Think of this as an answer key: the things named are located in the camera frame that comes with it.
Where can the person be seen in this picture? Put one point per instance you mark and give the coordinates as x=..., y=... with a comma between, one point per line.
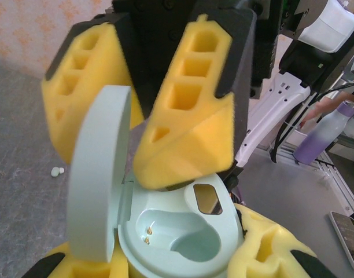
x=336, y=105

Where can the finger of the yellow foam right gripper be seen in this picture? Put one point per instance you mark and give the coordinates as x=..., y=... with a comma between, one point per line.
x=107, y=58
x=200, y=144

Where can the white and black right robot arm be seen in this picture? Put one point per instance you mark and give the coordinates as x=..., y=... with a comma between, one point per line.
x=275, y=95

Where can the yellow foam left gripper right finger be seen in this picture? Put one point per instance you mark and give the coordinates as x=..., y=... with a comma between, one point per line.
x=252, y=223

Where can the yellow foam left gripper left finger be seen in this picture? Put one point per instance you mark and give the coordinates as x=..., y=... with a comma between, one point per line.
x=119, y=269

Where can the purple gradient water bottle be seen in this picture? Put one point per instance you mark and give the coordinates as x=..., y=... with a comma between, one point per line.
x=318, y=139

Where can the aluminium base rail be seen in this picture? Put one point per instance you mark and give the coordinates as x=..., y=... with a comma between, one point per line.
x=333, y=173

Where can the smartphone with white frame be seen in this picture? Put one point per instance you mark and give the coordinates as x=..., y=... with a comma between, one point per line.
x=349, y=237

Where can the mint green earbud charging case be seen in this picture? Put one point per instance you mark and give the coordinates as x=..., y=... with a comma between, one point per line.
x=101, y=173

